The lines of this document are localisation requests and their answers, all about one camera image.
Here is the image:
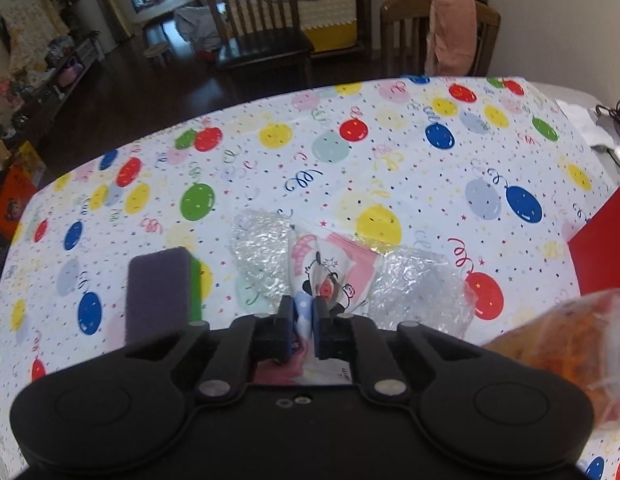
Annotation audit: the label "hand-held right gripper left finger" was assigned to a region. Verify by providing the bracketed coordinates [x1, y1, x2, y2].
[122, 296, 297, 405]

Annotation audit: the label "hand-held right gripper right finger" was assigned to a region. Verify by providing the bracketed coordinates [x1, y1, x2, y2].
[313, 296, 485, 405]

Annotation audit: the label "pink printed pouch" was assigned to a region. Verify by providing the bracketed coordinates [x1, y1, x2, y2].
[252, 230, 380, 387]

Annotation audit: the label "purple green sponge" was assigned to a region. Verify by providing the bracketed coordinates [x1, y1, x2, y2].
[126, 246, 204, 347]

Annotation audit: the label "orange drink bottle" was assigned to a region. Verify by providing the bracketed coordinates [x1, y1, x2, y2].
[482, 289, 620, 431]

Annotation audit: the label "red cardboard box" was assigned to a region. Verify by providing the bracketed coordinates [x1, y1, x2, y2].
[567, 184, 620, 297]

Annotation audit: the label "balloon print tablecloth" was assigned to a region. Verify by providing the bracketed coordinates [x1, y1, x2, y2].
[0, 75, 620, 480]

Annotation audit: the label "small wooden stool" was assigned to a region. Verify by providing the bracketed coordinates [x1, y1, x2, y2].
[144, 44, 173, 67]

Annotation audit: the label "wooden slatted chair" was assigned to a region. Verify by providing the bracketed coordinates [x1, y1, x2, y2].
[192, 0, 316, 73]

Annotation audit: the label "orange bag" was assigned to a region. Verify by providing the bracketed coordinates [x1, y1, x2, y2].
[0, 165, 40, 242]

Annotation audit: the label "sofa with yellow beige cover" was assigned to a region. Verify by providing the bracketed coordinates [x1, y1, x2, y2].
[290, 0, 373, 55]

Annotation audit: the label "yellow carton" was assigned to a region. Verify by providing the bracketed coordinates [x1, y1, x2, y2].
[10, 141, 45, 176]

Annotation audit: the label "white plastic bag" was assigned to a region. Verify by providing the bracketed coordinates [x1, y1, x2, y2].
[174, 6, 225, 52]

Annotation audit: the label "pink towel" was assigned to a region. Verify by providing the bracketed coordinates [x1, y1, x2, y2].
[423, 0, 479, 77]

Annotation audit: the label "white tissue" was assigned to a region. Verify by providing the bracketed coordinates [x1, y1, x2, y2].
[555, 99, 598, 128]

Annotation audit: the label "dark tv cabinet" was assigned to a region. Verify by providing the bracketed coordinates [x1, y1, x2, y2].
[0, 35, 103, 148]

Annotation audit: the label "white desk lamp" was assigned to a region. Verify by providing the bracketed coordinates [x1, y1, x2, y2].
[592, 87, 620, 176]

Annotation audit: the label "pink flowers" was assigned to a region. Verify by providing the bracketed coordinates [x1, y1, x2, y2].
[0, 76, 27, 111]

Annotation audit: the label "floral blanket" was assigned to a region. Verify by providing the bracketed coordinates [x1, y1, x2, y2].
[0, 0, 66, 78]

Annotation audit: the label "black lamp cable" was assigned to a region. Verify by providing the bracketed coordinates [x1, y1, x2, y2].
[595, 102, 620, 128]

